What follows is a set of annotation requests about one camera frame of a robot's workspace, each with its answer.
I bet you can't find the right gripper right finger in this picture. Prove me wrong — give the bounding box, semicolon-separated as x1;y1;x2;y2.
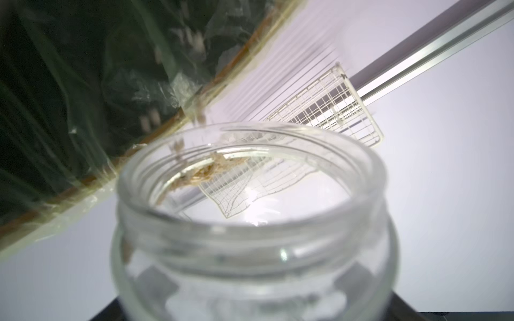
385;292;428;321

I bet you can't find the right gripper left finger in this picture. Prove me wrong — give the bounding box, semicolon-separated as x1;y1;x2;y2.
90;298;124;321

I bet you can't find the glass oatmeal jar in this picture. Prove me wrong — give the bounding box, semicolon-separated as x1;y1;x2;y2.
111;123;398;320

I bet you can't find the white wire wall basket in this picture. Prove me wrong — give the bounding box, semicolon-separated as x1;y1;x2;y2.
216;62;384;149

